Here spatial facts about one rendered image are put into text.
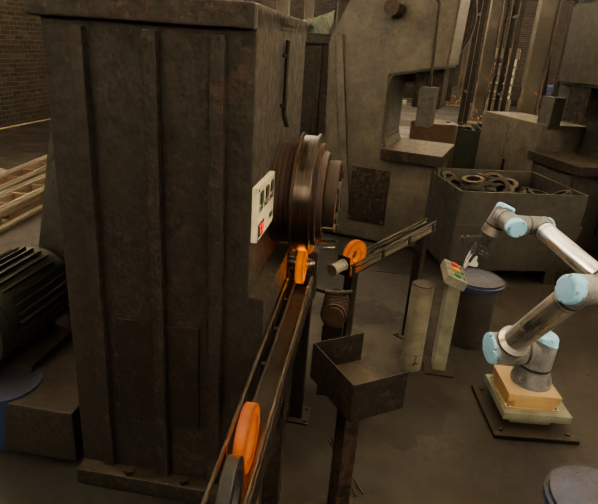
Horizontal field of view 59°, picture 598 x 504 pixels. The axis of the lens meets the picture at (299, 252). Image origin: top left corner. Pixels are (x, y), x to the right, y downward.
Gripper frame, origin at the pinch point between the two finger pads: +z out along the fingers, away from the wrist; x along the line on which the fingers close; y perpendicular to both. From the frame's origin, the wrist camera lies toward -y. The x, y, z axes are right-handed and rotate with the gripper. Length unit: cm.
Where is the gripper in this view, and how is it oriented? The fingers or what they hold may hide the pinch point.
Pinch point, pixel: (464, 265)
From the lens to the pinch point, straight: 286.0
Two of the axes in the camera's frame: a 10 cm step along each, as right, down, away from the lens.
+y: 9.0, 4.3, 0.1
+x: 1.6, -3.5, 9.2
